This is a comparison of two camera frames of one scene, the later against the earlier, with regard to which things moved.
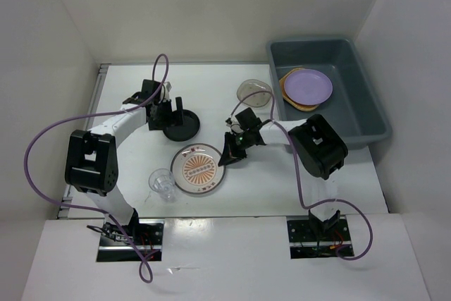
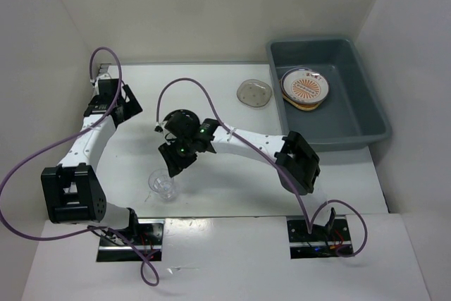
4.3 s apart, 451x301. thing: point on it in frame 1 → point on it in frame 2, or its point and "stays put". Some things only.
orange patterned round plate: [196, 168] → [306, 86]
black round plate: [185, 132] stays put
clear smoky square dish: [255, 100] stays put
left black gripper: [158, 125] → [131, 106]
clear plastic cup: [163, 182] stays put
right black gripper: [231, 154] → [175, 164]
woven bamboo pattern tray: [300, 106] stays put
